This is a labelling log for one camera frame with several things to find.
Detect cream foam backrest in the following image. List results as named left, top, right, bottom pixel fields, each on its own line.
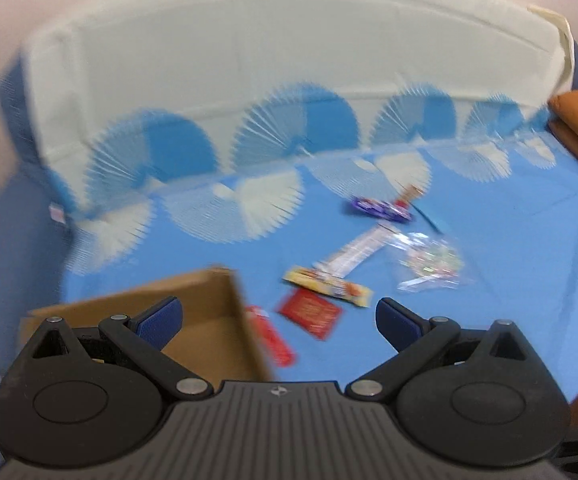
left=528, top=4, right=576, bottom=97

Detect blue white fan-print blanket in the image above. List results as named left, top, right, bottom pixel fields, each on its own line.
left=0, top=0, right=578, bottom=401

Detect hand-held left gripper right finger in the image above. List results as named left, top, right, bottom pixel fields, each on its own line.
left=344, top=297, right=544, bottom=401

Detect brown cardboard box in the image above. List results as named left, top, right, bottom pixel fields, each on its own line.
left=19, top=267, right=277, bottom=386

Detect thin blue stick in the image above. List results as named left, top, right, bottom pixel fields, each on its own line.
left=411, top=202, right=444, bottom=234

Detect long red snack packet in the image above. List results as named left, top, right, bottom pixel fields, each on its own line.
left=245, top=305, right=297, bottom=367

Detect purple snack packet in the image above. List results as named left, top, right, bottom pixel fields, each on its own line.
left=346, top=195, right=412, bottom=223

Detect clear bag of candy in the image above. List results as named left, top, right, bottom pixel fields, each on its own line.
left=384, top=232, right=470, bottom=293

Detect long white snack packet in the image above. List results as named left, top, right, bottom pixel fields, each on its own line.
left=314, top=225, right=400, bottom=278

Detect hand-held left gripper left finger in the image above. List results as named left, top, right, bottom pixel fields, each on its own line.
left=19, top=296, right=215, bottom=401

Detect red square snack packet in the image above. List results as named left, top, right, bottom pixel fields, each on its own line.
left=276, top=289, right=344, bottom=342

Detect yellow snack packet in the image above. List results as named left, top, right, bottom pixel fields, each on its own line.
left=283, top=266, right=372, bottom=308

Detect brown snack bar red ends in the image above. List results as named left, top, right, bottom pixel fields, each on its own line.
left=394, top=185, right=425, bottom=211

